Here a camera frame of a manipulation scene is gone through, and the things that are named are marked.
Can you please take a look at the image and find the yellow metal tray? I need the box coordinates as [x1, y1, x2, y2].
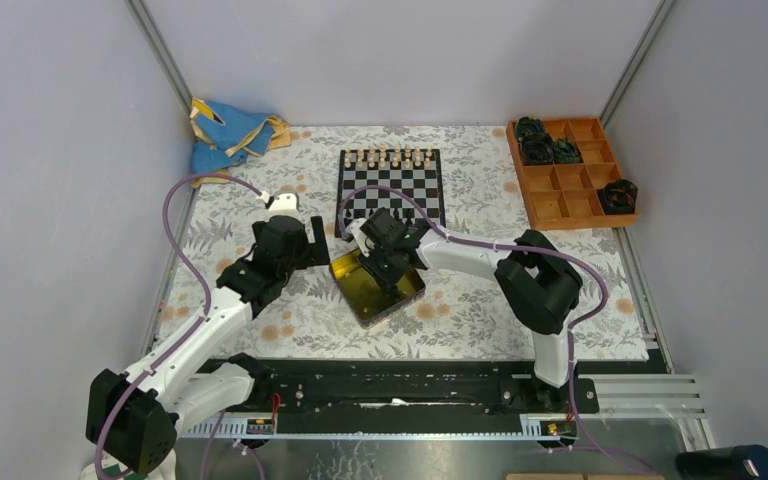
[330, 249, 426, 329]

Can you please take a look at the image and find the black white chess board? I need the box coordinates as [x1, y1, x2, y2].
[334, 164, 446, 238]

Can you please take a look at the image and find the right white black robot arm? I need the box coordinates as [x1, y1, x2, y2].
[348, 208, 583, 412]

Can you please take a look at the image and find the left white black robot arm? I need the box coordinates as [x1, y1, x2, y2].
[85, 215, 330, 475]

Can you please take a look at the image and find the row of white chess pieces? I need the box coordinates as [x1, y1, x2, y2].
[338, 146, 441, 172]

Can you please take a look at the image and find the blue yellow cloth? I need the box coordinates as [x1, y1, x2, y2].
[189, 98, 292, 175]

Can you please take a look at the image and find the orange compartment organizer tray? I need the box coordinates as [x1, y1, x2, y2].
[506, 117, 639, 230]

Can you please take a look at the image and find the black coiled part middle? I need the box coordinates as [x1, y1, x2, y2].
[520, 133, 555, 166]

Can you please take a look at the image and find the black coiled part top left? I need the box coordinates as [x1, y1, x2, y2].
[514, 116, 546, 139]

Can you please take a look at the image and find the black coiled part in organizer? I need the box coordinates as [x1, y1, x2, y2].
[552, 138, 583, 164]

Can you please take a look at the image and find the black part at tray edge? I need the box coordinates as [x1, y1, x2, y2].
[597, 179, 638, 215]

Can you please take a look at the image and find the green white checkered paper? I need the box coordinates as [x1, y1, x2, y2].
[78, 458, 177, 480]

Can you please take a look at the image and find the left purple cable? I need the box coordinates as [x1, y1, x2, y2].
[94, 173, 273, 480]

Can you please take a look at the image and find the purple cable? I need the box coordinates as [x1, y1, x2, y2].
[94, 173, 273, 480]
[337, 185, 664, 477]

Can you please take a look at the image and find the black mounting base rail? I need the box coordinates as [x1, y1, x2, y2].
[208, 357, 601, 415]

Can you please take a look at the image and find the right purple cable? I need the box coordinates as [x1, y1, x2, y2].
[337, 185, 664, 477]

